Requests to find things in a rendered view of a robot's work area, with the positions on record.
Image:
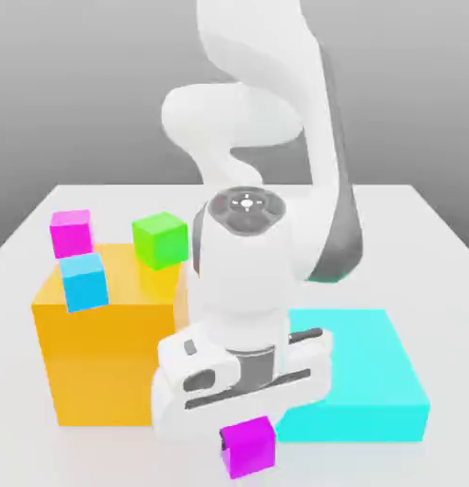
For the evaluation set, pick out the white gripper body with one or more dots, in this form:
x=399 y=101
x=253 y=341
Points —
x=203 y=418

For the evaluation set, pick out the small magenta cube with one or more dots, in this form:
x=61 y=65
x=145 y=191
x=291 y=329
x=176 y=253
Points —
x=71 y=237
x=251 y=447

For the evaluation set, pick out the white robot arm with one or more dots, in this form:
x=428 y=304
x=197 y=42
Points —
x=253 y=274

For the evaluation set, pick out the small blue cube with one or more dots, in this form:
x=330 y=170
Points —
x=85 y=287

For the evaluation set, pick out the small green cube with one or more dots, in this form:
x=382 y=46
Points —
x=161 y=243

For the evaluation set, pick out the large orange box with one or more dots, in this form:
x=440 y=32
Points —
x=104 y=361

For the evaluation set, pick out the large cyan box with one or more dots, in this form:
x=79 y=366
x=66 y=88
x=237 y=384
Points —
x=363 y=365

